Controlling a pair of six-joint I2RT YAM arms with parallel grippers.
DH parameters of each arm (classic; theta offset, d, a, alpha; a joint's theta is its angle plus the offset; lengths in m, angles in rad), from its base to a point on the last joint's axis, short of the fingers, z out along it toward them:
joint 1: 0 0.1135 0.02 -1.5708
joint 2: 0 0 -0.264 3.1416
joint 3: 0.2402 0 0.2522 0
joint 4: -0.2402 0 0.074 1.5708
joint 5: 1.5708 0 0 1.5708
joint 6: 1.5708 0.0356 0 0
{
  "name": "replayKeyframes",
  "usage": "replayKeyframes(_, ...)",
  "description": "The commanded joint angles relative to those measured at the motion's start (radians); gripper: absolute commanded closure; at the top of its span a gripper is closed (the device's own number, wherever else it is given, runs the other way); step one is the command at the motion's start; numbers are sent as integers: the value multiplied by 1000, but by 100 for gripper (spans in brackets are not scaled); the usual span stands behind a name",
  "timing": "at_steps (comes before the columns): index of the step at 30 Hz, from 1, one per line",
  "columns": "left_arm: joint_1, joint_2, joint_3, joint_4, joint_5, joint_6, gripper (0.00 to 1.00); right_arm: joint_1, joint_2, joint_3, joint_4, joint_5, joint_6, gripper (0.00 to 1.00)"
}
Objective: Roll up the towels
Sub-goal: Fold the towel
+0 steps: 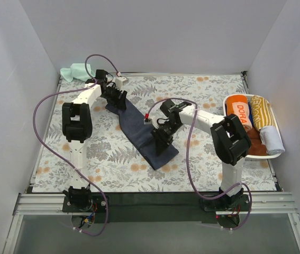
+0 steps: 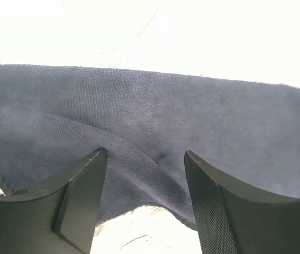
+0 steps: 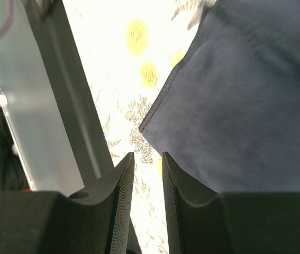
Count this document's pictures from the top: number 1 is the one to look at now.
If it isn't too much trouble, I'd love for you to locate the dark grey towel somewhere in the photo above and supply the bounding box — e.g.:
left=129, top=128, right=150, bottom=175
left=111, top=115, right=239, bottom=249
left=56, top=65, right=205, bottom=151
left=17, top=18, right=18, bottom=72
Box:
left=106, top=100, right=179, bottom=170

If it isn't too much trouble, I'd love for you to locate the orange peach printed towel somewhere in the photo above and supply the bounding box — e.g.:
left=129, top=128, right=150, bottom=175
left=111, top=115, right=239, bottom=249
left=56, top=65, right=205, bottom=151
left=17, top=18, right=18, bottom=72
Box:
left=225, top=94, right=252, bottom=132

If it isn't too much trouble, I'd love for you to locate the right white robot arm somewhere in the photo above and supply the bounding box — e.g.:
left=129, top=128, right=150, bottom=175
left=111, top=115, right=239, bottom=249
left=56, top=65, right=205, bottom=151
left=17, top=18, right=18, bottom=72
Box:
left=151, top=98, right=251, bottom=212

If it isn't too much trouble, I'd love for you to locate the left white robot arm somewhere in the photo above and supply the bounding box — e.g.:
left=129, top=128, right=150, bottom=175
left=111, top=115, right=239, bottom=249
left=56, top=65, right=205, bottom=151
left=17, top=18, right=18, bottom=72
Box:
left=62, top=69, right=128, bottom=212

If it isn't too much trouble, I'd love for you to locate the mint green towel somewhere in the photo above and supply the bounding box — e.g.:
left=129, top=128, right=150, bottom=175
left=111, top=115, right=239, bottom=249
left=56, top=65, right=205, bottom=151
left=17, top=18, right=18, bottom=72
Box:
left=60, top=63, right=95, bottom=82

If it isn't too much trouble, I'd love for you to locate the floral table mat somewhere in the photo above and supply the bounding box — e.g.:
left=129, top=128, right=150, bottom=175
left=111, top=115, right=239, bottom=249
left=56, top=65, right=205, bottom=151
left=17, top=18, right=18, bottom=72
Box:
left=32, top=75, right=277, bottom=193

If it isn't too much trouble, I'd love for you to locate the brown rolled towel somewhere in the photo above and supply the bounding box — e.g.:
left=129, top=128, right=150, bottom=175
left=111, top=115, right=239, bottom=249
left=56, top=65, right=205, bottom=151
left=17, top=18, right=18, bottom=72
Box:
left=247, top=128, right=260, bottom=140
left=249, top=139, right=267, bottom=156

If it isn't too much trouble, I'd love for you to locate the yellow patterned rolled towel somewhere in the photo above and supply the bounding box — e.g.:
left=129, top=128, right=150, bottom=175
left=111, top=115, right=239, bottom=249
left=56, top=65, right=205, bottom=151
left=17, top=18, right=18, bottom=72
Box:
left=250, top=95, right=276, bottom=131

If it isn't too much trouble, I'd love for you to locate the light blue rolled towel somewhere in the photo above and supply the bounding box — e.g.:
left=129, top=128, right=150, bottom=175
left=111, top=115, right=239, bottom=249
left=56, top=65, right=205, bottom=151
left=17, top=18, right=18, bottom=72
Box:
left=260, top=125, right=285, bottom=156

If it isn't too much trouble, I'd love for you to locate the white plastic basket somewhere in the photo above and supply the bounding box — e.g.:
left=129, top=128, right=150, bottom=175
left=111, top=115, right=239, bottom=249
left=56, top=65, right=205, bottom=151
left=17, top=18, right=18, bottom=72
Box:
left=223, top=94, right=281, bottom=159

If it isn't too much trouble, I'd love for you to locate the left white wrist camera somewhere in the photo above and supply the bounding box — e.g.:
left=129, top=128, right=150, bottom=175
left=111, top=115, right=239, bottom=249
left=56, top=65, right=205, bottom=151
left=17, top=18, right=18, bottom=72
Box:
left=112, top=72, right=129, bottom=88

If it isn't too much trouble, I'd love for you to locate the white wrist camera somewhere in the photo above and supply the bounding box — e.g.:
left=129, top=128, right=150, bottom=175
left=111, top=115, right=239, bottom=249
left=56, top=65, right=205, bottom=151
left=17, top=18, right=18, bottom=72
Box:
left=112, top=72, right=129, bottom=88
left=143, top=113, right=159, bottom=129

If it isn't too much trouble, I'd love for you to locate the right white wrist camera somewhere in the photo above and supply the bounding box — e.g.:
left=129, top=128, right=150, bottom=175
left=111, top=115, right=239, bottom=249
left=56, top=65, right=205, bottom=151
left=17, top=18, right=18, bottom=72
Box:
left=143, top=113, right=159, bottom=129

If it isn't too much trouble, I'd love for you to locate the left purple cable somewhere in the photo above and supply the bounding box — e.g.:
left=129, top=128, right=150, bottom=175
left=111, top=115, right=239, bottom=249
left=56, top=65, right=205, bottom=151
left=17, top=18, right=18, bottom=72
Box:
left=33, top=54, right=123, bottom=237

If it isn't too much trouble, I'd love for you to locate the purple cable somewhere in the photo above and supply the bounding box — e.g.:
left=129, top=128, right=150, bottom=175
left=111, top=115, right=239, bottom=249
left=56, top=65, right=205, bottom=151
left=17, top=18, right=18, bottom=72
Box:
left=33, top=54, right=123, bottom=237
left=144, top=98, right=252, bottom=232

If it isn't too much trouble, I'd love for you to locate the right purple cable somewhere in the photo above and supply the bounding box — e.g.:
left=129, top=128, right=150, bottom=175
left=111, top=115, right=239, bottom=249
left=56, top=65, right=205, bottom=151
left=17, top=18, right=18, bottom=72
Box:
left=144, top=98, right=252, bottom=232

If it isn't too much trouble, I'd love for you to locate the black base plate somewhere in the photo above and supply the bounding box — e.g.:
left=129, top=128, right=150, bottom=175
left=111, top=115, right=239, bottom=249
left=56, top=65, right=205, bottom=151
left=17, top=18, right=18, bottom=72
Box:
left=62, top=192, right=250, bottom=224

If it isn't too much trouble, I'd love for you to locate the aluminium frame rail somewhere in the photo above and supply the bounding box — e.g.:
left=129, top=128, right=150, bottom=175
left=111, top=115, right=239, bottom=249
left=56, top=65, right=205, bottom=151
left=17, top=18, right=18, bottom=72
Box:
left=13, top=192, right=298, bottom=215

